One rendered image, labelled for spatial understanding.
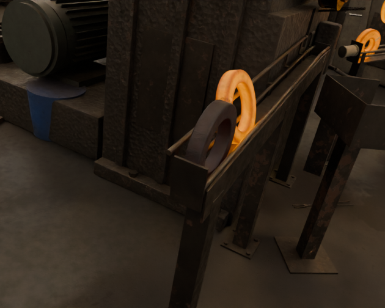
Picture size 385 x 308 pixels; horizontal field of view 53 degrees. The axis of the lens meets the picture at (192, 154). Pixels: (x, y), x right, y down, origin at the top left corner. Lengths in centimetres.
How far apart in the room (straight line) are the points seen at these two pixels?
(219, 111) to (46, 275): 90
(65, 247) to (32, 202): 31
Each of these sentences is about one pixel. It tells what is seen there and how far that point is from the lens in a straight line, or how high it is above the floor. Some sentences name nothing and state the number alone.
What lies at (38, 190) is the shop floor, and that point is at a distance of 180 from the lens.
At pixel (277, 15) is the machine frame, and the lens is 134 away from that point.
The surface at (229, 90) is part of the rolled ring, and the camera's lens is 91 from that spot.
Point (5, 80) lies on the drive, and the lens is 229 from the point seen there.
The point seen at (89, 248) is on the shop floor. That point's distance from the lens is 151.
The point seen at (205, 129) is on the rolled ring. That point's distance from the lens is 72.
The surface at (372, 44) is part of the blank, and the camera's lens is 229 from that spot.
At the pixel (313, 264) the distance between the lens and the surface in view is 164.
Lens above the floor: 104
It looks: 29 degrees down
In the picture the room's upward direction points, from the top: 10 degrees clockwise
